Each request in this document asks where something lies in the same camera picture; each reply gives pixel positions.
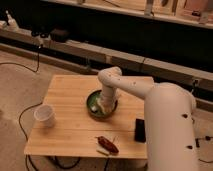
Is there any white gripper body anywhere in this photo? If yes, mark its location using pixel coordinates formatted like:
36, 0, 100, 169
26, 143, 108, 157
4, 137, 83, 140
100, 87, 116, 113

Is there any green ceramic bowl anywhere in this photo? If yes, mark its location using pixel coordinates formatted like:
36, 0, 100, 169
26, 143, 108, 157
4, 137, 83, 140
86, 90, 118, 119

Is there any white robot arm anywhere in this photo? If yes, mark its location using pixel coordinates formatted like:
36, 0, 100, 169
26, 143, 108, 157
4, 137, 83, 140
98, 67, 199, 171

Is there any white crumpled item in bowl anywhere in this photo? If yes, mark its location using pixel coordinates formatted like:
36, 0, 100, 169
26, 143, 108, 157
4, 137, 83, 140
91, 105, 100, 112

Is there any black rectangular phone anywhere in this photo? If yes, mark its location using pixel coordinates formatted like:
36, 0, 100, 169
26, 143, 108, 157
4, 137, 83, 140
134, 119, 146, 143

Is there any red chili pepper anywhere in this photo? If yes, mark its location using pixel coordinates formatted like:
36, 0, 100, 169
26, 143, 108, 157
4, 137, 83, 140
97, 136, 119, 155

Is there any wooden table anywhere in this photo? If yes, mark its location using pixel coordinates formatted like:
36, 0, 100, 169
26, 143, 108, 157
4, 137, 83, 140
24, 75, 147, 159

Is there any small white stick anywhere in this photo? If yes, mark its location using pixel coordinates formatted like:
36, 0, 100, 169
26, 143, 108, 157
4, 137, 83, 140
96, 149, 109, 156

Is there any white cup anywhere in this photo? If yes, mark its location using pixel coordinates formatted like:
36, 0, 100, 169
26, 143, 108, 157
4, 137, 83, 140
34, 105, 55, 128

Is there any dark box on ledge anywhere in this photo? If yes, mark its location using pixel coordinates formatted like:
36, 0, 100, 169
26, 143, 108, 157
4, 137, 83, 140
50, 29, 69, 42

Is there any white spray bottle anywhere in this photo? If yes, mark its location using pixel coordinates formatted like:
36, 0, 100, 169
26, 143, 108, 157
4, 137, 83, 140
6, 10, 19, 31

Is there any black floor cable left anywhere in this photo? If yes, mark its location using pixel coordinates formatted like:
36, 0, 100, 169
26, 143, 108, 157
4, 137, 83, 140
18, 101, 44, 171

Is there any black cable right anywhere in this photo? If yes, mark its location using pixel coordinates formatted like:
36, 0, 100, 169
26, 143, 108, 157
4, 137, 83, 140
195, 134, 213, 164

